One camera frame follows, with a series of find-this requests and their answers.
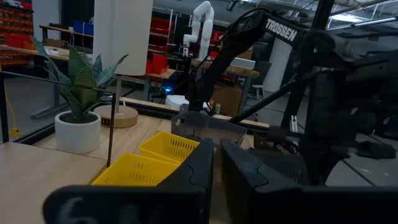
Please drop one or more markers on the blue storage bin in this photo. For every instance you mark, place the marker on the blue storage bin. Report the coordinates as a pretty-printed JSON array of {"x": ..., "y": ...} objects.
[{"x": 83, "y": 28}]

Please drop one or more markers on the red bins on workbench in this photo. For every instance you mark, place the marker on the red bins on workbench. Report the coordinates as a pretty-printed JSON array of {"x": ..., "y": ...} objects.
[{"x": 158, "y": 63}]

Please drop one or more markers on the yellow slotted plastic basket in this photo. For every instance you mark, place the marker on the yellow slotted plastic basket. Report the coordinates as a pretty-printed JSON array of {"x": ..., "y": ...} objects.
[
  {"x": 168, "y": 146},
  {"x": 133, "y": 171}
]

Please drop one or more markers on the white box on workbench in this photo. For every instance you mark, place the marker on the white box on workbench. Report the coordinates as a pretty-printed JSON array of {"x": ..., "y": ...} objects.
[{"x": 243, "y": 63}]

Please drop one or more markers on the green drink can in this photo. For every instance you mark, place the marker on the green drink can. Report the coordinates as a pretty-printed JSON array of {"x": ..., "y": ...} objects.
[{"x": 217, "y": 108}]

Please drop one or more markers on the small wooden top workbench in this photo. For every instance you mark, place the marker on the small wooden top workbench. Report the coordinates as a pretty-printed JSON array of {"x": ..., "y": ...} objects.
[{"x": 160, "y": 76}]

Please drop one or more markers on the green snake plant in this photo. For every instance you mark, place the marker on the green snake plant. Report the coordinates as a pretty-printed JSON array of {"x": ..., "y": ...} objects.
[{"x": 82, "y": 84}]

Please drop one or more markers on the brown cardboard box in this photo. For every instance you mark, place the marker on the brown cardboard box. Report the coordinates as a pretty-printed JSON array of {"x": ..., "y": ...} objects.
[{"x": 228, "y": 99}]

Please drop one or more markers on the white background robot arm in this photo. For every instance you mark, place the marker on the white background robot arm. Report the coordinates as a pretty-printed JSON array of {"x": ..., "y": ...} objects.
[{"x": 203, "y": 28}]

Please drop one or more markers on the white cylindrical container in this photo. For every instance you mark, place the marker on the white cylindrical container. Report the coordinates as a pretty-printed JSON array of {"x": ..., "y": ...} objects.
[{"x": 122, "y": 37}]

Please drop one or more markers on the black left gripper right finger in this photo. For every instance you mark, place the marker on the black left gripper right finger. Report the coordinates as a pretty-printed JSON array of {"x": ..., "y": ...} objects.
[{"x": 239, "y": 168}]

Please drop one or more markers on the long wooden top workbench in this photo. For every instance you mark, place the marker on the long wooden top workbench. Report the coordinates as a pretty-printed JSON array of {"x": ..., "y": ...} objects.
[{"x": 242, "y": 72}]

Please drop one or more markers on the white building pillar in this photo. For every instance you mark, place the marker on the white building pillar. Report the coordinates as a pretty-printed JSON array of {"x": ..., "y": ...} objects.
[{"x": 278, "y": 65}]

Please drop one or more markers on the red parts bin rack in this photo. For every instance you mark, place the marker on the red parts bin rack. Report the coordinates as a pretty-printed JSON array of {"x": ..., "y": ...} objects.
[{"x": 15, "y": 31}]

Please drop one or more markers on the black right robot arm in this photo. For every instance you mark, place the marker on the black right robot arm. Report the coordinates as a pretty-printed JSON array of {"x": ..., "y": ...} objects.
[{"x": 239, "y": 46}]

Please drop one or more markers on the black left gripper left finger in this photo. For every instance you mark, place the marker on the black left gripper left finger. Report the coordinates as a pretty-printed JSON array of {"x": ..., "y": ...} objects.
[{"x": 199, "y": 161}]

